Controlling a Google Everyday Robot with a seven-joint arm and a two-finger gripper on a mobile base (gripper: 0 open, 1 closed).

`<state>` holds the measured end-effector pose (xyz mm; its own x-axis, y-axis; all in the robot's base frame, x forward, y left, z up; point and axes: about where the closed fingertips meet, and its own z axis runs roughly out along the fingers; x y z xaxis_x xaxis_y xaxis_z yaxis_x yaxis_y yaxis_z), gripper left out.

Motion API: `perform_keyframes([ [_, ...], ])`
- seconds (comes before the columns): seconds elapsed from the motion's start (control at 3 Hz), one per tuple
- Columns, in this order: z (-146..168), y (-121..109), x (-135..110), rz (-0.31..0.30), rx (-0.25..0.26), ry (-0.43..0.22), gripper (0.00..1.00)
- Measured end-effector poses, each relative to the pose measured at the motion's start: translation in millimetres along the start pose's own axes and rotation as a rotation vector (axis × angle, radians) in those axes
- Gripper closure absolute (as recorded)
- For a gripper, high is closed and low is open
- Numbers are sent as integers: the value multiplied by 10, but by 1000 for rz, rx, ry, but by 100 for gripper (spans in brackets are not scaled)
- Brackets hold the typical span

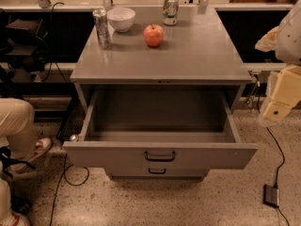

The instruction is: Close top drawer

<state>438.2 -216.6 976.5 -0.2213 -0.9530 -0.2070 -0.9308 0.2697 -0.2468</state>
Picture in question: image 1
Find grey top drawer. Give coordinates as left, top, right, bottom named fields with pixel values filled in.
left=64, top=88, right=257, bottom=170

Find grey drawer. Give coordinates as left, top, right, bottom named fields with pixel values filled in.
left=104, top=167, right=209, bottom=180
left=64, top=88, right=257, bottom=170

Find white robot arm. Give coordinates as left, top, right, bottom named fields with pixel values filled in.
left=255, top=0, right=301, bottom=127

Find grey metal drawer cabinet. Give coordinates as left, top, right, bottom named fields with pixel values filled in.
left=71, top=6, right=251, bottom=114

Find grey bottom drawer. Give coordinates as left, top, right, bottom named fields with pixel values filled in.
left=104, top=167, right=209, bottom=180

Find small black power box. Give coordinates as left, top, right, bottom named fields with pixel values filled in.
left=263, top=185, right=279, bottom=208

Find red apple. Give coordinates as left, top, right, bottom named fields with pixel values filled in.
left=143, top=24, right=165, bottom=47

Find green white soda can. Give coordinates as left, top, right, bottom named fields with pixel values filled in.
left=163, top=0, right=179, bottom=25

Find white ceramic bowl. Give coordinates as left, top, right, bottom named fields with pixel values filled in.
left=107, top=8, right=135, bottom=32

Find tall silver can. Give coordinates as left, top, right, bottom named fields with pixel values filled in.
left=92, top=8, right=112, bottom=49

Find silver round floor object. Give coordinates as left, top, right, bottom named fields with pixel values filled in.
left=70, top=134, right=79, bottom=141

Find white red sneaker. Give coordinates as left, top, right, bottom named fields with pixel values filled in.
left=0, top=211, right=31, bottom=226
left=10, top=137, right=53, bottom=173

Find black equipment on left shelf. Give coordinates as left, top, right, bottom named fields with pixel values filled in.
left=0, top=19, right=50, bottom=73

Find person leg beige trousers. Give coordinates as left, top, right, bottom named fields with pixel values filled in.
left=0, top=98, right=38, bottom=159

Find black floor cable right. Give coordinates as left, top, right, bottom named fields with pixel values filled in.
left=265, top=127, right=291, bottom=226

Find black floor cable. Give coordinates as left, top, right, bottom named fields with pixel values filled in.
left=265, top=127, right=291, bottom=226
left=48, top=153, right=90, bottom=226

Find black floor cable left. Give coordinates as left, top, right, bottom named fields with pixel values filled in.
left=48, top=153, right=90, bottom=226

